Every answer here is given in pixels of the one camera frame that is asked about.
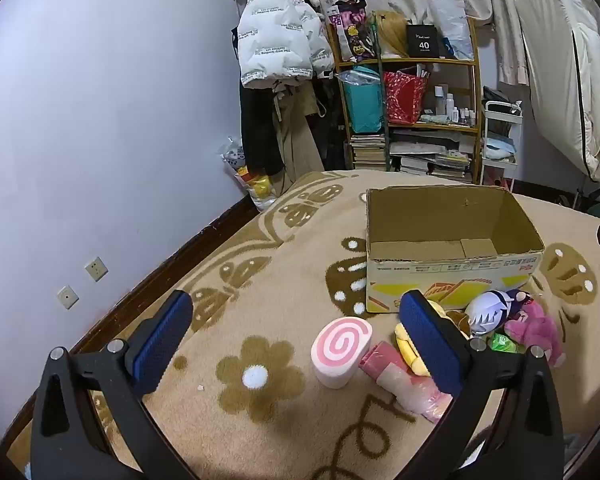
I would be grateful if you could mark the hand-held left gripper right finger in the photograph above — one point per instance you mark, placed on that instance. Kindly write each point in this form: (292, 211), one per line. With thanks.
(430, 345)

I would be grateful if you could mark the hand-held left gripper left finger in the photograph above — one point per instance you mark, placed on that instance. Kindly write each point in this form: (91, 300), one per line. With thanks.
(162, 340)

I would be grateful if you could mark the yellow plush toy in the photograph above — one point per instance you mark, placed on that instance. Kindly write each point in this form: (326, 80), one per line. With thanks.
(407, 350)

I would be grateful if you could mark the pink plastic bag roll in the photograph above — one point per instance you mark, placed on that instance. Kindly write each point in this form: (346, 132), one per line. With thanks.
(400, 380)

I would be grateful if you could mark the white-haired doll plush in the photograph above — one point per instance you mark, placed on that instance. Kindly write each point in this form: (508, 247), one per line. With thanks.
(485, 312)

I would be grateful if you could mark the cardboard box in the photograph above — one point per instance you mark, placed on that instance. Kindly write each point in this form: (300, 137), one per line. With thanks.
(430, 272)

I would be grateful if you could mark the green tissue packet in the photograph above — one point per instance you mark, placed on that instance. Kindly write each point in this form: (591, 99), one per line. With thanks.
(502, 344)

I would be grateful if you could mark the pink swirl roll plush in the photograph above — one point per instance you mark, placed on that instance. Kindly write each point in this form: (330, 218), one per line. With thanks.
(337, 345)

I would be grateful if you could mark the pink bear plush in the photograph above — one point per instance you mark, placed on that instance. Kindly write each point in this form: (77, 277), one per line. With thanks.
(535, 330)

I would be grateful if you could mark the blue cloth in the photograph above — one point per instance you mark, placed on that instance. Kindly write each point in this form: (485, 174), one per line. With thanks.
(499, 147)

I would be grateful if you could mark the white trolley cart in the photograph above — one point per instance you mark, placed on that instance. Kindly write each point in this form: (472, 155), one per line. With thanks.
(500, 110)

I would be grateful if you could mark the clear plastic bag of things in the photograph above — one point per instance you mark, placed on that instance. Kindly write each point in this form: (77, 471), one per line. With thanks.
(260, 190)

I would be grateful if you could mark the white duvet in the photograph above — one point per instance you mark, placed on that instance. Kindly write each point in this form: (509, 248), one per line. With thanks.
(555, 60)

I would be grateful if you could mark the stack of books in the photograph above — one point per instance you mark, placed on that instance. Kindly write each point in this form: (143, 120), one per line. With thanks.
(367, 152)

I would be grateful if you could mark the row of white bottles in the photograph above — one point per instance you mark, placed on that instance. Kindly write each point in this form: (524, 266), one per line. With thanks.
(452, 110)

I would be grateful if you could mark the black hanging clothes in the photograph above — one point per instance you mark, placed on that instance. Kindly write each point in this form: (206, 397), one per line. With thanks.
(257, 130)

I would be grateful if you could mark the beige trench coat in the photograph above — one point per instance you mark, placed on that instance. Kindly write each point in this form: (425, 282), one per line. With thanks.
(295, 135)

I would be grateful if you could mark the teal bag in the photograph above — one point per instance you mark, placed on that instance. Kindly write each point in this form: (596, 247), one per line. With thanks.
(362, 107)

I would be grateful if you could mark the red patterned bag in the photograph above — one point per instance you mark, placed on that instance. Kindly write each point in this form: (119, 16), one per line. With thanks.
(404, 97)

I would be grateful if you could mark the bamboo shelf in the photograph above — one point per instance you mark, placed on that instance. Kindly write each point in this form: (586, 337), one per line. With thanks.
(430, 61)

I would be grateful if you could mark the black box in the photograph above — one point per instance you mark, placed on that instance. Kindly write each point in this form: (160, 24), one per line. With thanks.
(422, 42)

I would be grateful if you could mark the white plastic bag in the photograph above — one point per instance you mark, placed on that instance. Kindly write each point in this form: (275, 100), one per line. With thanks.
(450, 17)

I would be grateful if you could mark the blonde wig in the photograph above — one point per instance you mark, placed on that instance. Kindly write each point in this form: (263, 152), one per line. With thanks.
(392, 35)

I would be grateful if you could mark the black and pink printed bag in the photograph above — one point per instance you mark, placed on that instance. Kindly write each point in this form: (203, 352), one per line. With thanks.
(352, 30)

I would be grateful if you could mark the white puffer jacket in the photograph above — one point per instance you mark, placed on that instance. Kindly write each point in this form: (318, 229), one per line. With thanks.
(275, 35)

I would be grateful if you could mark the white wall socket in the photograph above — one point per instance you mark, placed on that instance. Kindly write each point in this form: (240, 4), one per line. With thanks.
(96, 269)
(67, 297)

